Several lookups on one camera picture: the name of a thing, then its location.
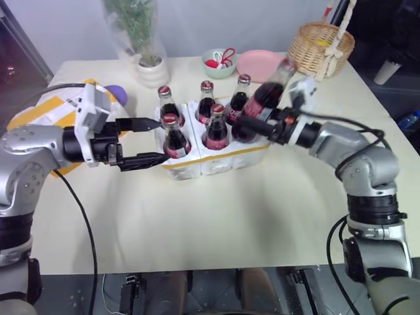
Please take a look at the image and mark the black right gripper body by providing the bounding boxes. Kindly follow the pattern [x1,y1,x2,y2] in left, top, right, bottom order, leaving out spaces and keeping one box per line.
[267,107,295,146]

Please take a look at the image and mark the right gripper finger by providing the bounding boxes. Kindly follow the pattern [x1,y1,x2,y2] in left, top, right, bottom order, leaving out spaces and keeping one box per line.
[232,115,278,142]

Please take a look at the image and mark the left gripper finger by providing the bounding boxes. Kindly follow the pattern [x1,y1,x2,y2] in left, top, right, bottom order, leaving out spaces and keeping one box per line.
[117,151,172,173]
[114,117,162,134]

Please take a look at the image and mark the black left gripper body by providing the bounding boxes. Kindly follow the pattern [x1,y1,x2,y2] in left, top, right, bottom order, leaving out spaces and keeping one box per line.
[89,119,125,167]

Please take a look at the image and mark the glass cola bottle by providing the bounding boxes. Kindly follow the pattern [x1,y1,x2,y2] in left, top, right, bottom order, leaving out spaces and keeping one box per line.
[225,73,253,127]
[157,85,185,127]
[196,80,217,126]
[161,112,192,159]
[201,103,230,150]
[231,58,298,144]

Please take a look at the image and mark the white foam crate yellow tape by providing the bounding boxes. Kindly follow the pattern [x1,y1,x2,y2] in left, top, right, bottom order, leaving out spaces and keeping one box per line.
[153,94,271,182]

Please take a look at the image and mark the white box with yellow tape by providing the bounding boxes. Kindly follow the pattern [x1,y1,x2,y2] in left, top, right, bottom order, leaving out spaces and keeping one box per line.
[6,78,131,180]

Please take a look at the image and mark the purple rounded object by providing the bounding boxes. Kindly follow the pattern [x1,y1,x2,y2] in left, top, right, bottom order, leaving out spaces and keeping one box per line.
[103,84,129,107]

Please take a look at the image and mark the white ribbed plant pot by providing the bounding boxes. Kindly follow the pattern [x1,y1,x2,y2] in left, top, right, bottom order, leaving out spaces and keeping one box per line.
[135,56,171,89]

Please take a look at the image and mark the pink plate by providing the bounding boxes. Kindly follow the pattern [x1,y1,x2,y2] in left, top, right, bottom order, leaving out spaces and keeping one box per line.
[236,49,287,84]

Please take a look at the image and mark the pale green bowl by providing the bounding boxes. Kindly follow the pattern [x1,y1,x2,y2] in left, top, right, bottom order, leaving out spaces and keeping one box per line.
[201,49,238,81]

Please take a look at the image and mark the green plant in plastic wrap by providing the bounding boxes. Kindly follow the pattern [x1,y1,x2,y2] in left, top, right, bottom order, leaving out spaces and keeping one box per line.
[102,0,169,66]

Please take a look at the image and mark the dark glass cabinet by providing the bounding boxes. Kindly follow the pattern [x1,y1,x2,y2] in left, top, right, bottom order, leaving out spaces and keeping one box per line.
[0,0,55,132]

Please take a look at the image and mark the white paper cup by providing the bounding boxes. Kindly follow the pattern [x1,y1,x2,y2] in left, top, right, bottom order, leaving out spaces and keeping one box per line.
[373,58,403,86]

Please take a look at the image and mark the blue plastic bottle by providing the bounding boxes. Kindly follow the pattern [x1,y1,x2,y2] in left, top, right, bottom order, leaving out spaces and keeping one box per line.
[397,110,420,129]

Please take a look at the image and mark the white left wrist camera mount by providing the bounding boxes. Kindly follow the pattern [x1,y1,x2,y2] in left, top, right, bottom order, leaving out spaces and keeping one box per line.
[74,83,112,169]

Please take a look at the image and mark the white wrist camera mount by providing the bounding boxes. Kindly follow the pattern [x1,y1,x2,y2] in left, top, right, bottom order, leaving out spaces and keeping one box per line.
[287,77,318,146]
[74,83,112,169]

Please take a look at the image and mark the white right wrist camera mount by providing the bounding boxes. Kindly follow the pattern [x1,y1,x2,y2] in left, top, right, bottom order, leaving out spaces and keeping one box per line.
[287,77,318,146]

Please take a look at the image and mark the red handled scissors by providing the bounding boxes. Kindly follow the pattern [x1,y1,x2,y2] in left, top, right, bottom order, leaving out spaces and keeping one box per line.
[213,47,237,70]

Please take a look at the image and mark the wicker basket with handle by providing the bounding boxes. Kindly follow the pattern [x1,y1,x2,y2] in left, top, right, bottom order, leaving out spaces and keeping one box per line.
[287,0,356,82]

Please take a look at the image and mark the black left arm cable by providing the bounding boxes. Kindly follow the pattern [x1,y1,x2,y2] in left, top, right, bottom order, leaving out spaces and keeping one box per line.
[39,83,99,315]

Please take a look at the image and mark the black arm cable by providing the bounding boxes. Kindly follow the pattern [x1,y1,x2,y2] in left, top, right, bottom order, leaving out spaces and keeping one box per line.
[295,108,387,315]
[39,83,99,315]

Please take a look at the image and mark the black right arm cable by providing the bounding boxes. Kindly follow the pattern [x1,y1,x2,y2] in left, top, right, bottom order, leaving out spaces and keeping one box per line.
[295,108,387,315]

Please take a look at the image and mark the black metal bracket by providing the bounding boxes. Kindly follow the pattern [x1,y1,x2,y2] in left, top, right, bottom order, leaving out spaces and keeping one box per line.
[285,267,326,315]
[118,273,148,315]

